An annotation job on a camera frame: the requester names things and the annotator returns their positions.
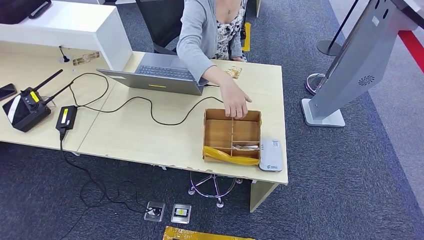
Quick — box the black smartphone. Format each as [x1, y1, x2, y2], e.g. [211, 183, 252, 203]
[0, 83, 18, 102]

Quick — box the beige wooden desk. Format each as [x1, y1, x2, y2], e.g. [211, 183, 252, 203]
[77, 51, 290, 214]
[0, 41, 147, 155]

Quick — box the grey laptop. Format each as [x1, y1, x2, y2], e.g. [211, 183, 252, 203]
[96, 51, 210, 97]

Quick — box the short black cable stub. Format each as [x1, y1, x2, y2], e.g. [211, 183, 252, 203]
[58, 45, 71, 64]

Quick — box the black mains cable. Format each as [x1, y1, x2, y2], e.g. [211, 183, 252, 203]
[58, 129, 157, 215]

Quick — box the chrome round stand base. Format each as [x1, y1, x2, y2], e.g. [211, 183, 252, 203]
[305, 72, 328, 96]

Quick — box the black power adapter brick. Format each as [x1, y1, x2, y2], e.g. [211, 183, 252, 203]
[55, 105, 78, 132]

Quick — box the black bag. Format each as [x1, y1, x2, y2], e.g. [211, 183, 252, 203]
[0, 0, 53, 25]

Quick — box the black remote controller with antennas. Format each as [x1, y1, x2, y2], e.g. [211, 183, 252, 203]
[2, 68, 74, 133]

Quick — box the silver floor socket yellow label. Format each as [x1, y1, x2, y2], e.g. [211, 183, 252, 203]
[170, 203, 193, 225]

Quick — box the black stanchion post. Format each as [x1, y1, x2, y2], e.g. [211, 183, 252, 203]
[316, 0, 361, 57]

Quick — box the chrome stool base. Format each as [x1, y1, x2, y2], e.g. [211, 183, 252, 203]
[188, 171, 244, 209]

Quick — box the silver floor socket with plug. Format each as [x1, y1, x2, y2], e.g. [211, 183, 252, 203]
[143, 200, 167, 222]

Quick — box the yellow floor tape square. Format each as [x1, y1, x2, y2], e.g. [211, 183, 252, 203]
[162, 225, 256, 240]

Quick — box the long brown tape patch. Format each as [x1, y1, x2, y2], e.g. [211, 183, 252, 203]
[72, 51, 101, 66]

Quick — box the white card reader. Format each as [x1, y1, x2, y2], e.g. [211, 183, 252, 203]
[258, 138, 285, 173]

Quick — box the black laptop power cable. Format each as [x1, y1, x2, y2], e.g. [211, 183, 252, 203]
[69, 72, 225, 127]

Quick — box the person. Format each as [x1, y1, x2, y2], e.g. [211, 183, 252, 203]
[176, 0, 253, 120]

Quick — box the wooden divided box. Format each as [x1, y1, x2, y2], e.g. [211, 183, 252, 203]
[202, 108, 263, 167]

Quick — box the black office chair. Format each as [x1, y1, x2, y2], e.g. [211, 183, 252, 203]
[135, 0, 249, 56]

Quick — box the white desk riser shelf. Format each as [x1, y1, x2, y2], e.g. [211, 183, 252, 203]
[0, 0, 133, 71]

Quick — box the grey kiosk stand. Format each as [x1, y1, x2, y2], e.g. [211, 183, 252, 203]
[300, 0, 424, 128]

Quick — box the red floor strip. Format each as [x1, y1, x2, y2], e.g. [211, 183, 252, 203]
[397, 29, 424, 74]

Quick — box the short yellow floor tape strip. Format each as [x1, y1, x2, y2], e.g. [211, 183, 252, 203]
[241, 22, 253, 53]

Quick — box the person's right hand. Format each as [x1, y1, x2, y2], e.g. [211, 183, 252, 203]
[220, 82, 253, 120]

